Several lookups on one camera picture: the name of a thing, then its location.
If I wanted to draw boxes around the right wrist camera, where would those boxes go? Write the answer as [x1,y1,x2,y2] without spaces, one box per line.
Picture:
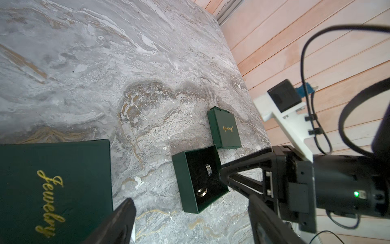
[253,79,314,162]

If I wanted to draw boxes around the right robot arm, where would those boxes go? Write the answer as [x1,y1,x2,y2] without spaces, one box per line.
[219,79,390,239]

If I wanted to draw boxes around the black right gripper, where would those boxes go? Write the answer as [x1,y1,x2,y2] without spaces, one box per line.
[219,146,317,233]

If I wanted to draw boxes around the small green box base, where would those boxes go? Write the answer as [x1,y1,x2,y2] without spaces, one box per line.
[172,145,229,214]

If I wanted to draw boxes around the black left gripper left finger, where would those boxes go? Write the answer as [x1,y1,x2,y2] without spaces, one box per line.
[82,198,137,244]

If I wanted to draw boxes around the small green box lid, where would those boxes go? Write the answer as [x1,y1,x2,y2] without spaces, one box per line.
[207,106,242,149]

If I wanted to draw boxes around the large green jewelry box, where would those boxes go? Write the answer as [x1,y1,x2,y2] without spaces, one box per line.
[1,139,113,244]

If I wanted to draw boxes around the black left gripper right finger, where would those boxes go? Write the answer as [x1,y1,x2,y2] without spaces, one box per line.
[248,195,304,244]

